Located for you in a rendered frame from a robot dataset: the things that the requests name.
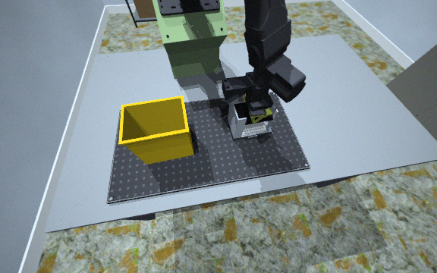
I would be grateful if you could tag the yellow open-top bin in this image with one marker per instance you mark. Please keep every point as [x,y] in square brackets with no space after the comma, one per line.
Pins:
[157,130]

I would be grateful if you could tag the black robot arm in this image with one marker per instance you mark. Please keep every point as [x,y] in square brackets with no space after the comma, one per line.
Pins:
[267,36]

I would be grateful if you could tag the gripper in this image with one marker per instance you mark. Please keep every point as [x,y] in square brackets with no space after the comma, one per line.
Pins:
[266,101]

